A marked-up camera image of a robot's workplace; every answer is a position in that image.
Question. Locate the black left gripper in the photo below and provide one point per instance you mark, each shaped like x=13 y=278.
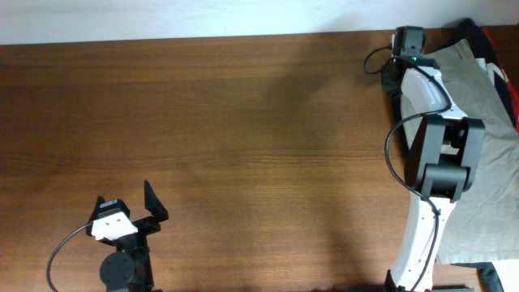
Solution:
x=157 y=210

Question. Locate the khaki shorts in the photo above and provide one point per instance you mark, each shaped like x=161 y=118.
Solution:
x=483 y=227

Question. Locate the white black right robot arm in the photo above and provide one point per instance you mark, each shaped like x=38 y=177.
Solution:
x=442 y=163

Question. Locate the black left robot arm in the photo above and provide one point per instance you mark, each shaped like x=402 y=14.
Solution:
x=129 y=268

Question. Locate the black red printed t-shirt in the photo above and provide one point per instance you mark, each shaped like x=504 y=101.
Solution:
x=483 y=50

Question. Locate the white cloth corner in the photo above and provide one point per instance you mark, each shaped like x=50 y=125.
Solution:
x=508 y=273

